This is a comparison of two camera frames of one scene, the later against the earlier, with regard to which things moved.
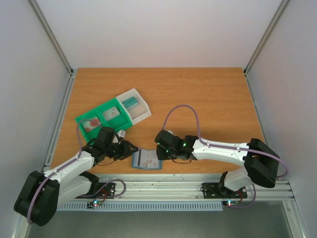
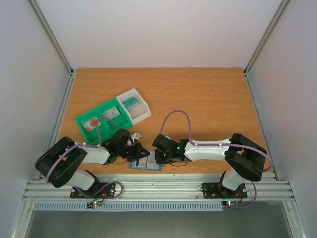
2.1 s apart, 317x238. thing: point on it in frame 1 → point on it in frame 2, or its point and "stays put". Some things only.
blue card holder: x=132 y=165 stays put
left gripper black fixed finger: x=130 y=148 → x=139 y=151
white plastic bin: x=135 y=105 stays put
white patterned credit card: x=152 y=158 stays put
